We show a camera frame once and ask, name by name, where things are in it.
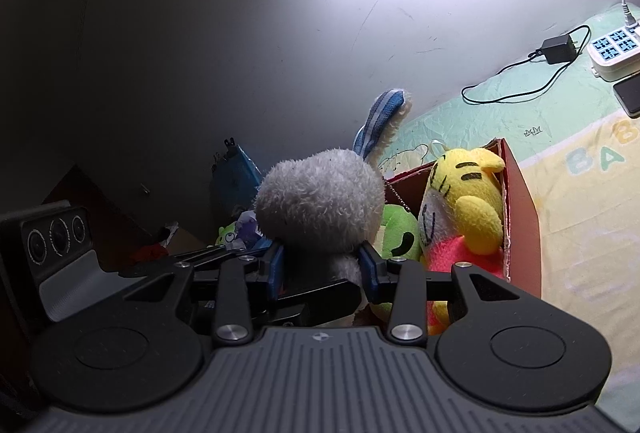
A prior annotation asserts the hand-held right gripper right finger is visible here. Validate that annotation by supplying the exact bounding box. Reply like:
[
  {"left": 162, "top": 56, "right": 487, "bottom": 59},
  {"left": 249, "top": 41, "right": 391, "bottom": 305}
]
[{"left": 357, "top": 242, "right": 521, "bottom": 344}]

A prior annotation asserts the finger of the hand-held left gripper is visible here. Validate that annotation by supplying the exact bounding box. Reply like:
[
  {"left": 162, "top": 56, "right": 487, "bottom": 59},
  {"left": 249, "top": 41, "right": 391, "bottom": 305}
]
[
  {"left": 252, "top": 280, "right": 362, "bottom": 326},
  {"left": 120, "top": 245, "right": 273, "bottom": 278}
]

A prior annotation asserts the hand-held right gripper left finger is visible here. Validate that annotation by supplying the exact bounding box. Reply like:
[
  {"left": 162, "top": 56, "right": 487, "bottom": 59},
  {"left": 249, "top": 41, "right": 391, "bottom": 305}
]
[{"left": 122, "top": 240, "right": 286, "bottom": 346}]

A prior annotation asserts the green plush doll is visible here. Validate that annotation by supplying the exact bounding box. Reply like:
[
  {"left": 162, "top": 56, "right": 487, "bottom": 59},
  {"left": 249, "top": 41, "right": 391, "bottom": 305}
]
[{"left": 370, "top": 204, "right": 423, "bottom": 319}]

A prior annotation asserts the white rabbit plush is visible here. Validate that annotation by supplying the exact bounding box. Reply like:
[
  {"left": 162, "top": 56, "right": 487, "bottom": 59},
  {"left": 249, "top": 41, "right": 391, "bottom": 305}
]
[{"left": 254, "top": 88, "right": 416, "bottom": 286}]

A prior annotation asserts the yellow tiger plush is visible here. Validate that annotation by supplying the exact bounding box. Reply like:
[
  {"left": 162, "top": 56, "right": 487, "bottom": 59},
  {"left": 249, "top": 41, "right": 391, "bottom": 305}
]
[{"left": 419, "top": 148, "right": 507, "bottom": 336}]

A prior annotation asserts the red cardboard box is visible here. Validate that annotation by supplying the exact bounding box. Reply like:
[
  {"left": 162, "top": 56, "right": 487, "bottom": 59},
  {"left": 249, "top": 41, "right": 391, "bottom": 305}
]
[{"left": 385, "top": 138, "right": 543, "bottom": 299}]

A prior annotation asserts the brown cardboard sheet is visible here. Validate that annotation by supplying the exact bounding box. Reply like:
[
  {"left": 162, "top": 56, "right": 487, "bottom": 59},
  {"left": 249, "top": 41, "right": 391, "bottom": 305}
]
[{"left": 160, "top": 223, "right": 213, "bottom": 259}]

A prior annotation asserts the small green toy figure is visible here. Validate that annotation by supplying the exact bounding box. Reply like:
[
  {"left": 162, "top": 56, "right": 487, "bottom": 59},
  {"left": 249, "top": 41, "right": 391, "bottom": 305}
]
[{"left": 216, "top": 210, "right": 263, "bottom": 251}]

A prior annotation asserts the red cloth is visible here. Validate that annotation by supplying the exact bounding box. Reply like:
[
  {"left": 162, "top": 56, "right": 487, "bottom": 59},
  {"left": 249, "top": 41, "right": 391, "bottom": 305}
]
[{"left": 132, "top": 243, "right": 168, "bottom": 264}]

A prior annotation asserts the blue bag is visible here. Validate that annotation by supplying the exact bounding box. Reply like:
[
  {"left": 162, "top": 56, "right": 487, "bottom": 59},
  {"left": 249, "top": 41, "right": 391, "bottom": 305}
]
[{"left": 210, "top": 138, "right": 263, "bottom": 221}]

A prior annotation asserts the black power adapter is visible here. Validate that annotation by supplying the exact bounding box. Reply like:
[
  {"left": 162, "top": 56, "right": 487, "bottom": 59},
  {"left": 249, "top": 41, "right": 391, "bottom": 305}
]
[{"left": 541, "top": 35, "right": 578, "bottom": 65}]

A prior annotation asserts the black smartphone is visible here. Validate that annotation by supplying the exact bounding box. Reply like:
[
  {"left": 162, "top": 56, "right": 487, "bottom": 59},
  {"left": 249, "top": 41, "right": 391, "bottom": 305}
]
[{"left": 612, "top": 75, "right": 640, "bottom": 118}]

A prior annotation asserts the white power strip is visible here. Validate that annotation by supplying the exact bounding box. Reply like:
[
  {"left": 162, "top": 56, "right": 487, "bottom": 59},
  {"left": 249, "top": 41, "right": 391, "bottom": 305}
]
[{"left": 587, "top": 25, "right": 640, "bottom": 82}]

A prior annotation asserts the black adapter cable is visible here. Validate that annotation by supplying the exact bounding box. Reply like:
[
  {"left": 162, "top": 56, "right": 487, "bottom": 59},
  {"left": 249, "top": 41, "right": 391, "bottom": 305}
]
[{"left": 461, "top": 25, "right": 592, "bottom": 105}]

